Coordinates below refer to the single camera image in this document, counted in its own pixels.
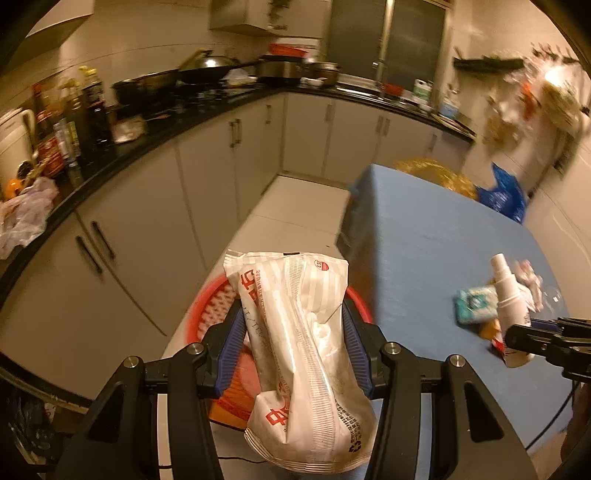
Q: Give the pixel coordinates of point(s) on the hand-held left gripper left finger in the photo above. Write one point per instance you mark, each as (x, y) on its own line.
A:
(231, 350)

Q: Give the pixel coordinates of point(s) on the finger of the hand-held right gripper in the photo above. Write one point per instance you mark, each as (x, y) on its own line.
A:
(521, 339)
(575, 325)

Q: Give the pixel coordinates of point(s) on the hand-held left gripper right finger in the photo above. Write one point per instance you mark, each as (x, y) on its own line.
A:
(358, 355)

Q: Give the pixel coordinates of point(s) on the white spray bottle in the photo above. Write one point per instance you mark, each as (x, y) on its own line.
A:
(508, 295)

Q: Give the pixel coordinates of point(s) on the red plastic basket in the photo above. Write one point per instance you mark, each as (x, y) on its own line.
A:
(203, 314)

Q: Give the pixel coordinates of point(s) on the white wrapper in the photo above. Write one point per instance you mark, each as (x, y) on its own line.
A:
(531, 286)

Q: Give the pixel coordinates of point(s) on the teal tissue packet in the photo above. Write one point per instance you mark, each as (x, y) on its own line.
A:
(475, 304)

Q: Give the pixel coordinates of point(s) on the white snack bag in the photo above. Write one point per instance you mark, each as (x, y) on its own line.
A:
(295, 323)

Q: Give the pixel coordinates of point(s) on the small orange packet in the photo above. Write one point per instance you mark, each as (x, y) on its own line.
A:
(490, 328)

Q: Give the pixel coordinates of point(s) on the blue tablecloth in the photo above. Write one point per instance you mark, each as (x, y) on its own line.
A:
(415, 254)

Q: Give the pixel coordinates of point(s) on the blue plastic bag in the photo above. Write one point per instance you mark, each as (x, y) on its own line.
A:
(503, 194)

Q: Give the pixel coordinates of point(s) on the white kitchen cabinets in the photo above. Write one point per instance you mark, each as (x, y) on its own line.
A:
(138, 207)

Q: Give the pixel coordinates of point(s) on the yellow plastic bag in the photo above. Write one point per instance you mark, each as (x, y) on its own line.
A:
(434, 173)

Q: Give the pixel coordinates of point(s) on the hanging plastic bags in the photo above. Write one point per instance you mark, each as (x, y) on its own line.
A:
(545, 101)

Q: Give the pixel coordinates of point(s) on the black kitchen countertop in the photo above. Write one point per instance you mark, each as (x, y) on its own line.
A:
(184, 115)

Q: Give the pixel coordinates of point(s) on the blue white container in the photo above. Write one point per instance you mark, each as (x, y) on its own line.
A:
(448, 105)

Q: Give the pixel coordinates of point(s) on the crumpled plastic bags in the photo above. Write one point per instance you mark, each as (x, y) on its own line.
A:
(27, 212)

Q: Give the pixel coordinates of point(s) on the green white detergent bottle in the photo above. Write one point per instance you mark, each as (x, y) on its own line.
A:
(422, 91)

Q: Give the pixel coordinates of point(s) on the small red dish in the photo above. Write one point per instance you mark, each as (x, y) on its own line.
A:
(392, 88)

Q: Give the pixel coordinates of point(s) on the orange fruit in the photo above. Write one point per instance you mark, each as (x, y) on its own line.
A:
(13, 188)

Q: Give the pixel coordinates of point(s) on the small white bowl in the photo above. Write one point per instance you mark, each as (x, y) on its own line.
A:
(311, 83)

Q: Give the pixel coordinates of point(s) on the row of condiment bottles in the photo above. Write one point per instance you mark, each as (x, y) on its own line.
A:
(78, 120)

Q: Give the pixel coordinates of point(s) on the dark open wok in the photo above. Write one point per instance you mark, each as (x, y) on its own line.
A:
(143, 85)

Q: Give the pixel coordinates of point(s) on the wok with metal lid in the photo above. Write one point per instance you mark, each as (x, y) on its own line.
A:
(207, 67)

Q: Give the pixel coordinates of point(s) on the steel cooking pot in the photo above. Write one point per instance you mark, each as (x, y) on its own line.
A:
(323, 71)

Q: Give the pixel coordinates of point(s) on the white rice cooker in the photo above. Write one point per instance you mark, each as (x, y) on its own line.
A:
(14, 143)

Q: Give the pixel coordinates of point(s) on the red plastic basin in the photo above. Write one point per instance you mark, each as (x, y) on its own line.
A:
(288, 50)

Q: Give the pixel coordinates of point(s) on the kitchen window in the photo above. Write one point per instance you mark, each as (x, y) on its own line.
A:
(388, 37)

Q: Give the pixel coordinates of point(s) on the range hood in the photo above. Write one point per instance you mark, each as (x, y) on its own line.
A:
(244, 16)

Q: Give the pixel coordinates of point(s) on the black wall rack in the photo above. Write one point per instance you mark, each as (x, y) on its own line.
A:
(489, 62)

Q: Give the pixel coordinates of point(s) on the white wall cabinet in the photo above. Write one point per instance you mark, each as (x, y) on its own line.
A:
(60, 18)

